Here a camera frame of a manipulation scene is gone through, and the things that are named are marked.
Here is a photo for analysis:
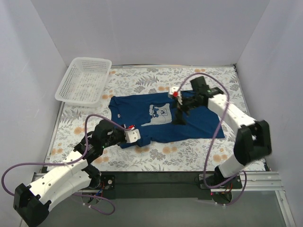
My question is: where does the floral patterned tablecloth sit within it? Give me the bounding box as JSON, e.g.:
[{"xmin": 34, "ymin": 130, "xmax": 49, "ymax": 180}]
[{"xmin": 46, "ymin": 66, "xmax": 247, "ymax": 171}]

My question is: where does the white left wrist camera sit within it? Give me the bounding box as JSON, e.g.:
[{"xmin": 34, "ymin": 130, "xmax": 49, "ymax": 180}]
[{"xmin": 124, "ymin": 125, "xmax": 141, "ymax": 143}]

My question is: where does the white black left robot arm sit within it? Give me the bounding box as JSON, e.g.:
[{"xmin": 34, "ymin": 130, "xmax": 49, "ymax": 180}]
[{"xmin": 13, "ymin": 119, "xmax": 140, "ymax": 227}]

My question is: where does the aluminium frame rail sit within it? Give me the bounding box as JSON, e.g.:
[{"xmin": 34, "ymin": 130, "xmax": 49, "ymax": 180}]
[{"xmin": 28, "ymin": 171, "xmax": 285, "ymax": 193}]

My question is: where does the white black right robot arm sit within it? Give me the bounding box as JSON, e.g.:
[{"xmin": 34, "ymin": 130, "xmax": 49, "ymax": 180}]
[{"xmin": 168, "ymin": 73, "xmax": 272, "ymax": 189}]

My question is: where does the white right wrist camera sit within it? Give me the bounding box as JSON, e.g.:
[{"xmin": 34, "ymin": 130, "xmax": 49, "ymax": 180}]
[{"xmin": 168, "ymin": 87, "xmax": 182, "ymax": 105}]

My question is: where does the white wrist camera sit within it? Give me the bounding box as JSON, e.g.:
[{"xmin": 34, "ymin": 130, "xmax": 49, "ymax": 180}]
[
  {"xmin": 168, "ymin": 87, "xmax": 182, "ymax": 105},
  {"xmin": 124, "ymin": 125, "xmax": 141, "ymax": 143}
]

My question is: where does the white plastic basket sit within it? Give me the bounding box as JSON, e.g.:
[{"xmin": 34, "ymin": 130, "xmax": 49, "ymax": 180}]
[{"xmin": 55, "ymin": 57, "xmax": 112, "ymax": 107}]

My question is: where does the blue printed t-shirt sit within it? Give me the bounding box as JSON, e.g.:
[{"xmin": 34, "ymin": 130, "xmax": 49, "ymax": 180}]
[{"xmin": 108, "ymin": 93, "xmax": 220, "ymax": 147}]

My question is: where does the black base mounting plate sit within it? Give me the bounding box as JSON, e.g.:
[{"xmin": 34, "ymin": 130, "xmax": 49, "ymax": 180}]
[{"xmin": 73, "ymin": 171, "xmax": 243, "ymax": 201}]

